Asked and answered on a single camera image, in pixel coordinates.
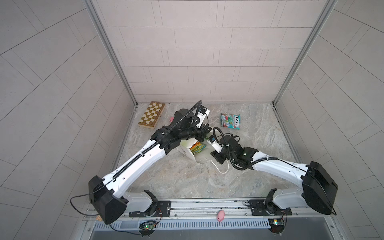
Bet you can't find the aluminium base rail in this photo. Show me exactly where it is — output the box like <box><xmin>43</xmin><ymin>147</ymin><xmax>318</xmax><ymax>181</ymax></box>
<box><xmin>84</xmin><ymin>198</ymin><xmax>324</xmax><ymax>233</ymax></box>

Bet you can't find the orange candy bag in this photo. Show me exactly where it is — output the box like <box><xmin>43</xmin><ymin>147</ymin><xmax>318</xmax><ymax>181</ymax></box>
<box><xmin>190</xmin><ymin>141</ymin><xmax>206</xmax><ymax>155</ymax></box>

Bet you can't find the right circuit board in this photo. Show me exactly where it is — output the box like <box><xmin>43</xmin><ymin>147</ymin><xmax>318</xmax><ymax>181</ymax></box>
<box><xmin>268</xmin><ymin>218</ymin><xmax>286</xmax><ymax>234</ymax></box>

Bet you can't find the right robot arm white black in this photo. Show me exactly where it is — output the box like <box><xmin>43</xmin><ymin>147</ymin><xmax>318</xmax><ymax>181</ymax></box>
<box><xmin>208</xmin><ymin>135</ymin><xmax>338</xmax><ymax>215</ymax></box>

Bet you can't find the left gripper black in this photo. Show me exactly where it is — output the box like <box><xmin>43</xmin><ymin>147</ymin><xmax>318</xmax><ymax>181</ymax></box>
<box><xmin>176</xmin><ymin>121</ymin><xmax>213</xmax><ymax>144</ymax></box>

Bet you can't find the teal mint candy bag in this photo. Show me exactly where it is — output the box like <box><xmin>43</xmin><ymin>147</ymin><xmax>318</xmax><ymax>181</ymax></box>
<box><xmin>220</xmin><ymin>113</ymin><xmax>241</xmax><ymax>130</ymax></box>

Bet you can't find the white paper bag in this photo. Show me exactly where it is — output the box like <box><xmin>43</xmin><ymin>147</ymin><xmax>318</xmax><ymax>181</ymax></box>
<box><xmin>177</xmin><ymin>139</ymin><xmax>229</xmax><ymax>175</ymax></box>

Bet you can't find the circuit board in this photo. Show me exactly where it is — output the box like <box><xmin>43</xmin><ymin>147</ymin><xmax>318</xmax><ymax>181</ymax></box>
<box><xmin>268</xmin><ymin>218</ymin><xmax>286</xmax><ymax>234</ymax></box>
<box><xmin>139</xmin><ymin>221</ymin><xmax>157</xmax><ymax>237</ymax></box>

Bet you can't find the left circuit board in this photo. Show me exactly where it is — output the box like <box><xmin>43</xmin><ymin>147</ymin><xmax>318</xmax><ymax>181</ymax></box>
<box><xmin>139</xmin><ymin>221</ymin><xmax>157</xmax><ymax>237</ymax></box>

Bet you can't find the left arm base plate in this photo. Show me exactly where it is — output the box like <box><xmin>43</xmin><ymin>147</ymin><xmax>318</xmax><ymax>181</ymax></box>
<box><xmin>129</xmin><ymin>201</ymin><xmax>171</xmax><ymax>218</ymax></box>

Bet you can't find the wooden chessboard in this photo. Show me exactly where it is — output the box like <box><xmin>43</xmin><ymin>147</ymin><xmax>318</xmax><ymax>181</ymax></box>
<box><xmin>138</xmin><ymin>101</ymin><xmax>166</xmax><ymax>129</ymax></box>

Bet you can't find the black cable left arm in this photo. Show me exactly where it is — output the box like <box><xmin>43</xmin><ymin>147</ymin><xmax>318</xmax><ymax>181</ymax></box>
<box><xmin>69</xmin><ymin>191</ymin><xmax>142</xmax><ymax>236</ymax></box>

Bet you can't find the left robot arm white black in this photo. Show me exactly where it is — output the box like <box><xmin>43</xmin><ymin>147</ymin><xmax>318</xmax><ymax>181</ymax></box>
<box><xmin>89</xmin><ymin>106</ymin><xmax>211</xmax><ymax>225</ymax></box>

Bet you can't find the pink eraser on rail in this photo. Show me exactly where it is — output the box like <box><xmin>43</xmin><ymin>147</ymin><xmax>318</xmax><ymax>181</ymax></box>
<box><xmin>217</xmin><ymin>210</ymin><xmax>226</xmax><ymax>222</ymax></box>

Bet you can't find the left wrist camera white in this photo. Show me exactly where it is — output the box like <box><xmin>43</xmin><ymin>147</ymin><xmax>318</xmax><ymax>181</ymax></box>
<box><xmin>196</xmin><ymin>106</ymin><xmax>210</xmax><ymax>129</ymax></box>

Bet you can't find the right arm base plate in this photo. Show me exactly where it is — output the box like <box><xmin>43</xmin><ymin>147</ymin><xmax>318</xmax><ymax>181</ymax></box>
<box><xmin>245</xmin><ymin>199</ymin><xmax>292</xmax><ymax>217</ymax></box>

